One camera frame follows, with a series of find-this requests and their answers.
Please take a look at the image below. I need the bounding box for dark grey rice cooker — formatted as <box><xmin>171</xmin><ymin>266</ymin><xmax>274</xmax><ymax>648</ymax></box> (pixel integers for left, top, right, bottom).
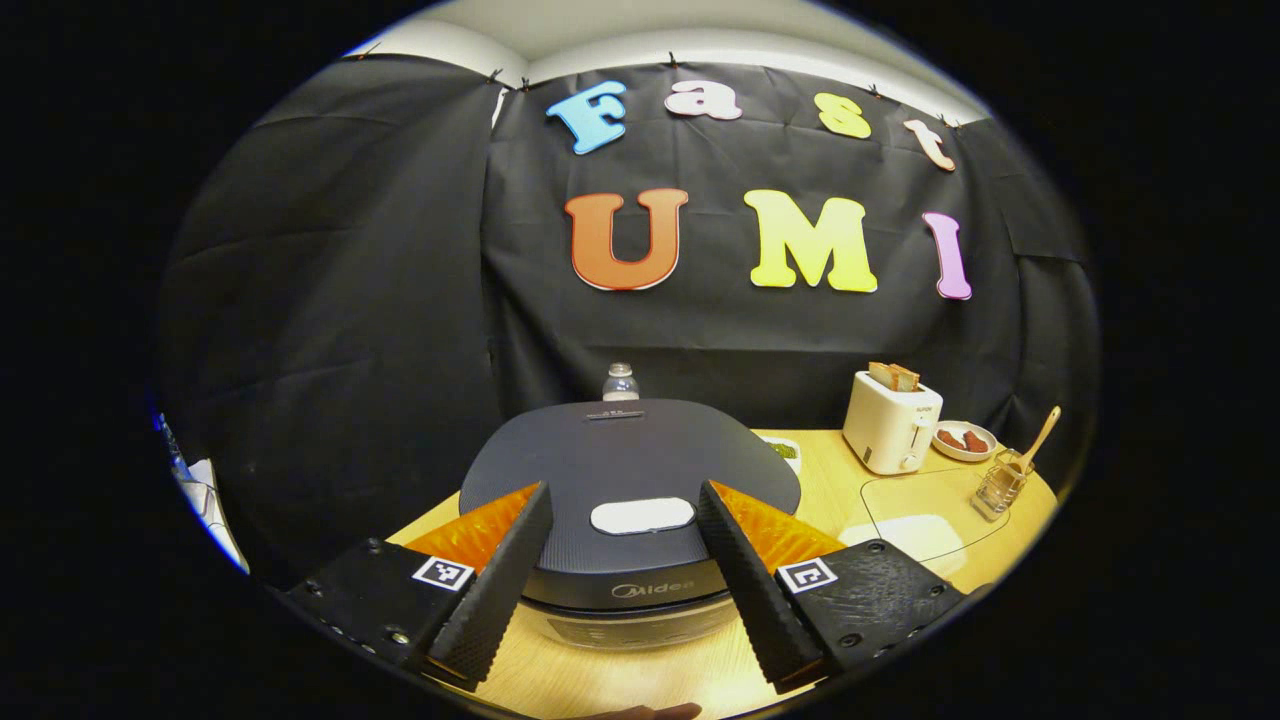
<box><xmin>458</xmin><ymin>398</ymin><xmax>803</xmax><ymax>653</ymax></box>

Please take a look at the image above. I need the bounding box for white round plate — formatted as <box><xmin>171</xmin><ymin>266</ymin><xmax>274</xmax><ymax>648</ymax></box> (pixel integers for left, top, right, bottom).
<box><xmin>931</xmin><ymin>420</ymin><xmax>998</xmax><ymax>463</ymax></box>

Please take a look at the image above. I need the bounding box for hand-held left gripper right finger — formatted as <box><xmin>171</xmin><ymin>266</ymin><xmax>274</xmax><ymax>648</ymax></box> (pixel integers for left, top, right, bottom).
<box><xmin>697</xmin><ymin>480</ymin><xmax>969</xmax><ymax>696</ymax></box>

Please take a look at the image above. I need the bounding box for clear glass chopstick holder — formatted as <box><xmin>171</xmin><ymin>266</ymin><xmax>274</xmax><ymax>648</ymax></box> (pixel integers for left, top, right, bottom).
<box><xmin>970</xmin><ymin>448</ymin><xmax>1036</xmax><ymax>523</ymax></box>

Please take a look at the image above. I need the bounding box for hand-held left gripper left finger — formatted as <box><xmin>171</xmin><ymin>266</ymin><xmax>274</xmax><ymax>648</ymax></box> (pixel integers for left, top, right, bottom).
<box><xmin>283</xmin><ymin>481</ymin><xmax>554</xmax><ymax>693</ymax></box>

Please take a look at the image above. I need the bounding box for white toaster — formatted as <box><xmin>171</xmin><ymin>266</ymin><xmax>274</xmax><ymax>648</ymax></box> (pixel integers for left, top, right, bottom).
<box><xmin>842</xmin><ymin>370</ymin><xmax>944</xmax><ymax>476</ymax></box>

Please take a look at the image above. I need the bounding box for black backdrop cloth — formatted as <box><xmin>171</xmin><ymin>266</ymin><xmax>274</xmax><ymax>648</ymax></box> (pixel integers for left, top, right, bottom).
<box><xmin>155</xmin><ymin>52</ymin><xmax>1101</xmax><ymax>591</ymax></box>

